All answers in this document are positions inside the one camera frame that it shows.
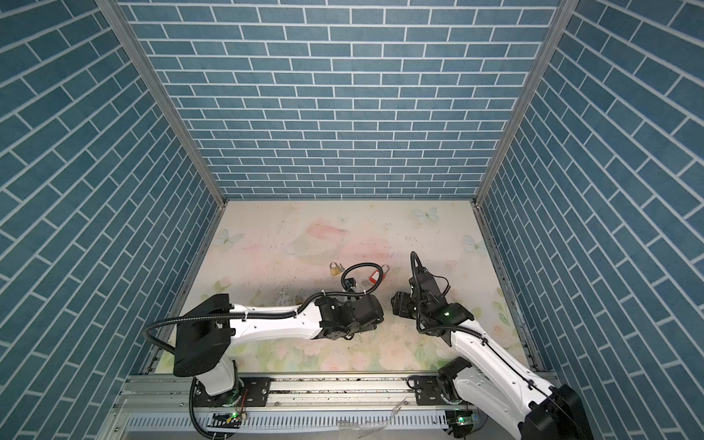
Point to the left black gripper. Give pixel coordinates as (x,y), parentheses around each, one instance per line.
(371,325)

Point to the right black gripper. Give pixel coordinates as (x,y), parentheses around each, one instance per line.
(401,303)

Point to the large brass padlock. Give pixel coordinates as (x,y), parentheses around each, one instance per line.
(336,269)

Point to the red padlock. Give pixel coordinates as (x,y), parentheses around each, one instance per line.
(378,276)

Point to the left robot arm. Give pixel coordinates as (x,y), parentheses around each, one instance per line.
(204,334)

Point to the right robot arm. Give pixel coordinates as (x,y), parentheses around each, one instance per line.
(485,374)

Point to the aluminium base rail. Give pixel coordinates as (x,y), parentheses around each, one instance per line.
(291,403)

